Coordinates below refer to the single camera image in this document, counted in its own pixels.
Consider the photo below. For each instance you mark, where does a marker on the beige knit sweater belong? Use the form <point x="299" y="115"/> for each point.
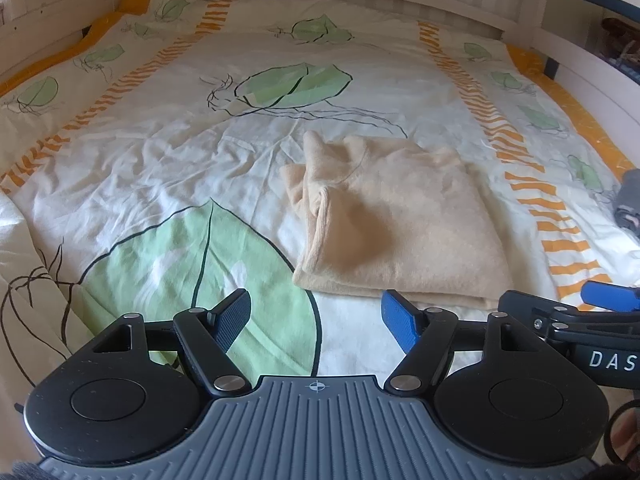
<point x="384" y="213"/>

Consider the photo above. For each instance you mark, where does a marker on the white leaf-print duvet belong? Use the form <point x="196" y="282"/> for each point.
<point x="140" y="172"/>

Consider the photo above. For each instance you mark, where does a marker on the grey folded cloth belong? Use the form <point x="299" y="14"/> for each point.
<point x="626" y="203"/>

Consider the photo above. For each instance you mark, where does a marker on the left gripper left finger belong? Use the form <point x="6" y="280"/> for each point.
<point x="206" y="336"/>

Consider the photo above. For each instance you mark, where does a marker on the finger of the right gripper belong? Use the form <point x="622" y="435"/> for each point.
<point x="611" y="297"/>
<point x="531" y="317"/>

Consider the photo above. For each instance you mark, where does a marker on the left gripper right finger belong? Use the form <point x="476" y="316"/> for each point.
<point x="426" y="337"/>

